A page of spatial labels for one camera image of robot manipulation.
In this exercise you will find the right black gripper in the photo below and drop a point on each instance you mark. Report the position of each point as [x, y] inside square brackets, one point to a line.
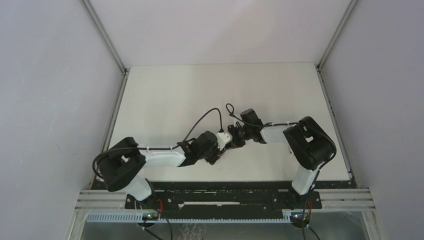
[235, 142]

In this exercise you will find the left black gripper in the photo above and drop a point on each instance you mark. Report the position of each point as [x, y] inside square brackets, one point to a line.
[217, 153]

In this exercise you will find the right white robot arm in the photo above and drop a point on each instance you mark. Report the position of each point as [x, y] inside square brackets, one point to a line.
[309, 143]

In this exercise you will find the left green circuit board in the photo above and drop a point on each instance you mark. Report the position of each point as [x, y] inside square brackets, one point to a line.
[150, 217]

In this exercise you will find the green circuit board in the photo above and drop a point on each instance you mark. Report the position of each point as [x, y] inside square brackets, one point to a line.
[298, 217]
[150, 217]

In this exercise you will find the right green circuit board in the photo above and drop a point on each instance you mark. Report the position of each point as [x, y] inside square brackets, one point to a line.
[298, 217]

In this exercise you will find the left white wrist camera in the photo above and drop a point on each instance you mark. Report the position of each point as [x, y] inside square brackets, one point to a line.
[223, 138]

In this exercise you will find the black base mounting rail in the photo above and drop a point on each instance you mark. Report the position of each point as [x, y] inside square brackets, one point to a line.
[239, 200]

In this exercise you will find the white slotted cable duct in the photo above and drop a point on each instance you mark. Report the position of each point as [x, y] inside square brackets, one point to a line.
[133, 217]

